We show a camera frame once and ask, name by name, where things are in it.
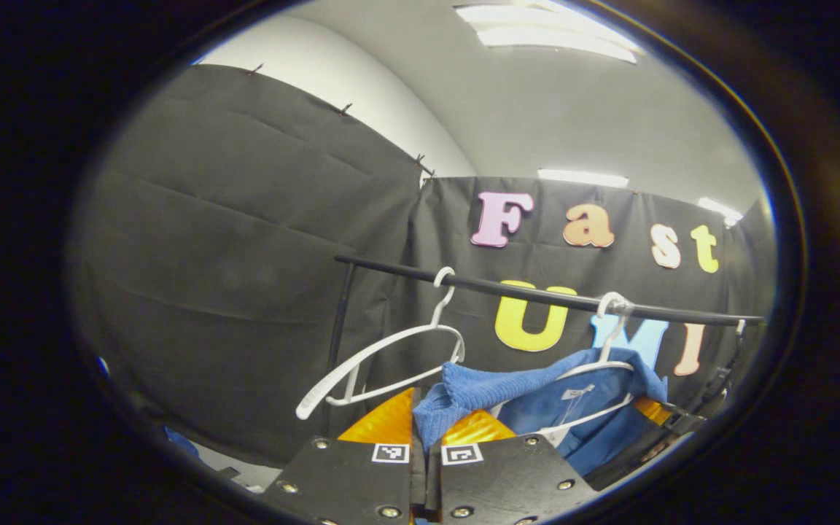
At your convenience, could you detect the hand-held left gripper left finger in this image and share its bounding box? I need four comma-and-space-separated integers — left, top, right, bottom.
261, 386, 424, 525

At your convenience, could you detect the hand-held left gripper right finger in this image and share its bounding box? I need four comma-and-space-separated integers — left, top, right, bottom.
426, 408, 599, 525

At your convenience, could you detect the blue jacket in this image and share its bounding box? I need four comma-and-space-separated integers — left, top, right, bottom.
413, 348, 672, 478

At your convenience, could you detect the white plastic hanger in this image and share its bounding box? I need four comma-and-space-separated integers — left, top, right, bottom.
296, 266, 466, 421
537, 292, 636, 438

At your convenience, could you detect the black clothes rack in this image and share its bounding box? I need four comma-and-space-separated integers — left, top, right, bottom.
322, 254, 766, 438

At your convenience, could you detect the black backdrop cloth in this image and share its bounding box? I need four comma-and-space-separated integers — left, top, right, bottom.
70, 64, 778, 467

